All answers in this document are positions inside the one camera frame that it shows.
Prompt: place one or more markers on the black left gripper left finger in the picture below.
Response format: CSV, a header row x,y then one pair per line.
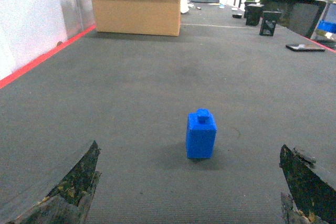
x,y
64,195

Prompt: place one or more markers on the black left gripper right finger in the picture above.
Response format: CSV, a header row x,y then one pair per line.
x,y
311,197

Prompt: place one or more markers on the blue block part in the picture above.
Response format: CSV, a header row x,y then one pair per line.
x,y
200,134

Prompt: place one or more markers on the black smartphone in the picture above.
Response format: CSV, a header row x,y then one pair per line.
x,y
305,47

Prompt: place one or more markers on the near black stand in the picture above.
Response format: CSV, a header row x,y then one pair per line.
x,y
268,24

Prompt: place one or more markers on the black stand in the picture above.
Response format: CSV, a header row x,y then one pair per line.
x,y
253,13
268,24

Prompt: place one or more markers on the black office chair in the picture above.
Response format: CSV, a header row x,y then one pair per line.
x,y
300,16

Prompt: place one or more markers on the far black stand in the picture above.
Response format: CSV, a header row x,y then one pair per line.
x,y
253,13

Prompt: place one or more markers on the large cardboard box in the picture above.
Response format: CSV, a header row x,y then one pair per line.
x,y
144,17

